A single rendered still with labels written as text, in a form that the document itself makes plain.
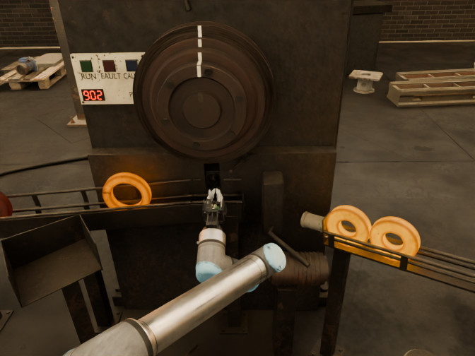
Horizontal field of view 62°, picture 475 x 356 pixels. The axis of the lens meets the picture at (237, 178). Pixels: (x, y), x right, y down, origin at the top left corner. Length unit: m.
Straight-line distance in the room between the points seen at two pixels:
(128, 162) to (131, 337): 0.84
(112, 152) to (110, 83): 0.27
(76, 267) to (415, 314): 1.55
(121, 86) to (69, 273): 0.67
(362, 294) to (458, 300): 0.47
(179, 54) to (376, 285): 1.57
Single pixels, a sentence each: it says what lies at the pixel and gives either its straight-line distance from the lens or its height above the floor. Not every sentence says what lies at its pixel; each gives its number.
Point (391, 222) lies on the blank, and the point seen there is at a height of 0.79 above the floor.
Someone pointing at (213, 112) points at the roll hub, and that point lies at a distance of 1.23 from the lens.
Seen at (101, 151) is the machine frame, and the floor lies 0.87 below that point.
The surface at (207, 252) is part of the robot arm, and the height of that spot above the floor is 0.72.
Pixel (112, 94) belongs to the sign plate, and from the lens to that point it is 1.52.
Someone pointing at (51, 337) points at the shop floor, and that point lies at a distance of 2.15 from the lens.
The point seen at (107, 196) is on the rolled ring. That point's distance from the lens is 1.59.
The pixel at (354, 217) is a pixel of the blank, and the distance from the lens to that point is 1.37.
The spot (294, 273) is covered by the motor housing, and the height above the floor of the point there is 0.50.
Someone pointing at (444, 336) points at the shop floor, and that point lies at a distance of 2.14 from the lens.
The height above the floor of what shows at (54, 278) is 0.60.
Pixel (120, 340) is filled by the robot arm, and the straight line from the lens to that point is 0.89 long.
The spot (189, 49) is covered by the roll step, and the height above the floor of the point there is 1.28.
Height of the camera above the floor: 1.55
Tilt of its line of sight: 31 degrees down
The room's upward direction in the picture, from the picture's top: 1 degrees counter-clockwise
